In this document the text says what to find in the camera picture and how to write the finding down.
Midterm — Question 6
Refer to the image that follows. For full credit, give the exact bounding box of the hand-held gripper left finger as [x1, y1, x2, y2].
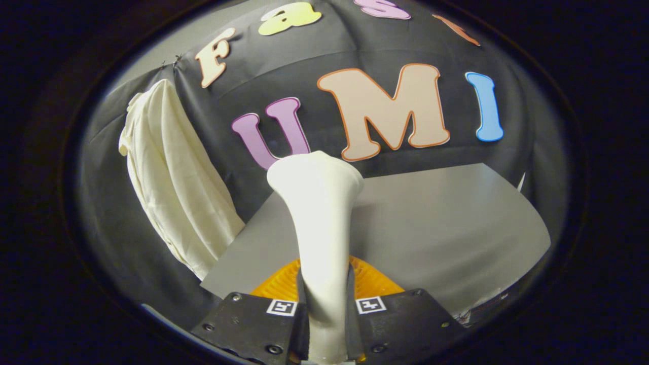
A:
[192, 259, 310, 364]

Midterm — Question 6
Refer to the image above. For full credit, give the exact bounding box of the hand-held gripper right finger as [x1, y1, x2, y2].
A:
[346, 256, 470, 363]

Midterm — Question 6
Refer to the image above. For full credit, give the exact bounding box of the white garment steamer head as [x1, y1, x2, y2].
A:
[267, 151, 365, 364]

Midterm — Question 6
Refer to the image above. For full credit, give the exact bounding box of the cream button-up shirt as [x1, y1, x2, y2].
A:
[118, 79, 246, 280]

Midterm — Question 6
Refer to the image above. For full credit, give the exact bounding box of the grey and white cabinet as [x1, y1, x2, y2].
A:
[200, 163, 552, 317]

